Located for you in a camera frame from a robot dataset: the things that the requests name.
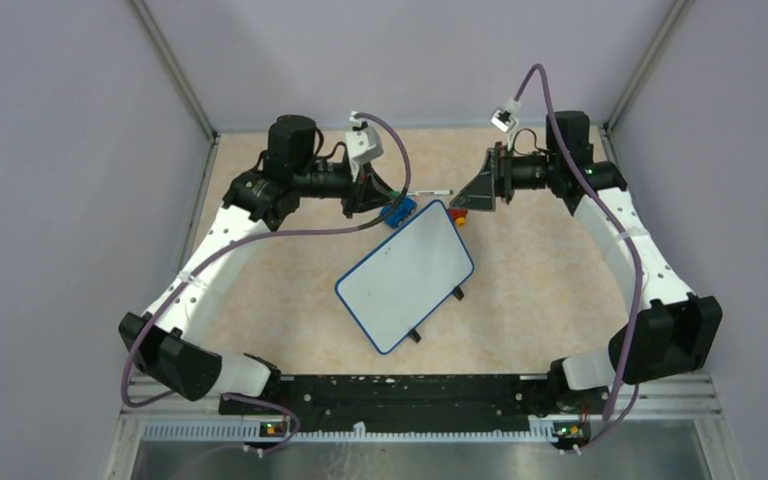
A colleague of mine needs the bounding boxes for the red yellow toy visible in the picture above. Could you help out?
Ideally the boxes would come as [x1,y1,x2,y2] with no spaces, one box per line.
[448,208,469,228]

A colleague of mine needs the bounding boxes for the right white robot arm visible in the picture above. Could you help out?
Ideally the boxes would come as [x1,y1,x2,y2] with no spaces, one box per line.
[451,110,723,412]

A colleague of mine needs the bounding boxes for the blue toy car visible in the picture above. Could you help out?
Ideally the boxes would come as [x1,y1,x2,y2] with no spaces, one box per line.
[379,198,417,229]

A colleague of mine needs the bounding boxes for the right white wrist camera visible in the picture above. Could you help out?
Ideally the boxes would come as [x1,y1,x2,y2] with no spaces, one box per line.
[490,98,521,133]

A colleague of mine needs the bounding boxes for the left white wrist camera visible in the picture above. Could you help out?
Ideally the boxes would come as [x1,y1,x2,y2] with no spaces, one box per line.
[344,116,383,180]

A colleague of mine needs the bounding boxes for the blue-framed whiteboard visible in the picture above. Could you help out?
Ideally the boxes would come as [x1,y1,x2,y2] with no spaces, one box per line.
[334,200,475,355]

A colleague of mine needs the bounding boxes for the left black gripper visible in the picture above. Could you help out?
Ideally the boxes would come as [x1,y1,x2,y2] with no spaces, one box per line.
[294,158,398,218]

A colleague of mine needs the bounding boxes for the purple cable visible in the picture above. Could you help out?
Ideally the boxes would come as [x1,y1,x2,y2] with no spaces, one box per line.
[122,111,414,458]
[513,63,645,455]

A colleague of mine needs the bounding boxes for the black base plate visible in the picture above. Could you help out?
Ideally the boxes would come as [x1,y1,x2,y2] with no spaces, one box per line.
[218,374,614,417]

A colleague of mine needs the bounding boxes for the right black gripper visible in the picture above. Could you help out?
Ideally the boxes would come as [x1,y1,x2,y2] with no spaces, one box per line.
[450,142,560,211]

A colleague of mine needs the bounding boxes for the green-capped whiteboard marker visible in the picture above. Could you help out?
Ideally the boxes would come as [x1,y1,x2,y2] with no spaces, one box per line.
[390,189,454,198]

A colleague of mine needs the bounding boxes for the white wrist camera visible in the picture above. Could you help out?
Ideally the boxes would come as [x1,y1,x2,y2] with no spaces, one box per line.
[490,98,521,133]
[344,116,383,180]

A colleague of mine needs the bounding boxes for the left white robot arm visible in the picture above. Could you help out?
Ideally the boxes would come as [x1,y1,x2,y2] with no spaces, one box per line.
[118,111,411,414]

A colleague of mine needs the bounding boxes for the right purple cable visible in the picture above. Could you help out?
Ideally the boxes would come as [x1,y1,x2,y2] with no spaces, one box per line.
[513,63,645,455]

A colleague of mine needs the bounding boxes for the aluminium frame rail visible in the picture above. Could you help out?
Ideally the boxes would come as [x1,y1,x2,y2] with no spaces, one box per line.
[104,374,740,479]

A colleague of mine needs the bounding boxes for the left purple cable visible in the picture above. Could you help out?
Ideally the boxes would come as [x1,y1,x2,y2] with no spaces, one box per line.
[122,111,414,458]

